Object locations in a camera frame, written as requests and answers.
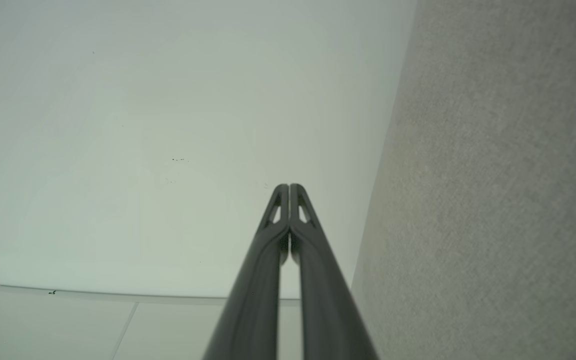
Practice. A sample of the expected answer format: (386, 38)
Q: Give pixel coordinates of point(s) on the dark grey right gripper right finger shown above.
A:
(328, 310)

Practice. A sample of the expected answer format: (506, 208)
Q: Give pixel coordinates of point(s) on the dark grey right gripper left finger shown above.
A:
(248, 310)

